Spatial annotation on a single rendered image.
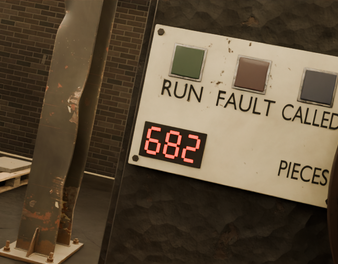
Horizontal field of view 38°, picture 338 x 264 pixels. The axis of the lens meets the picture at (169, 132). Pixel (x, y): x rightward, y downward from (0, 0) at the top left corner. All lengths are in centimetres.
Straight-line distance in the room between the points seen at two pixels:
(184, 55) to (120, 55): 625
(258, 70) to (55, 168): 273
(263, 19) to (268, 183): 20
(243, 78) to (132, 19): 631
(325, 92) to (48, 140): 277
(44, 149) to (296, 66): 277
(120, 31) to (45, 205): 400
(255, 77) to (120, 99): 622
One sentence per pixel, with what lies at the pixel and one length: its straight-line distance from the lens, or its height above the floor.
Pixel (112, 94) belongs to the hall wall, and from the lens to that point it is 684.
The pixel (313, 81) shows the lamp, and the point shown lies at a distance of 61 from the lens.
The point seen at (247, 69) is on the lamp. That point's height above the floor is 120.
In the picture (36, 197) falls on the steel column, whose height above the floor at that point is 39.
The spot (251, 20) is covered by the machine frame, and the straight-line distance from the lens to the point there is 64.
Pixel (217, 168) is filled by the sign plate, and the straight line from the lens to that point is 62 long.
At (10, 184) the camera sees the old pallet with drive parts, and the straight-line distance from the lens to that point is 526.
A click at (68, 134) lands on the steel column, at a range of 322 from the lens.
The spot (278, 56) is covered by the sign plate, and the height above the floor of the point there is 123.
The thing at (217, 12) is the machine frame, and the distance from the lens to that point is 65.
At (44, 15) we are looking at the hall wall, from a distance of 730.
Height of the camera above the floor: 114
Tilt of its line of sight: 3 degrees down
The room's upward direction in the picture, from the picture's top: 12 degrees clockwise
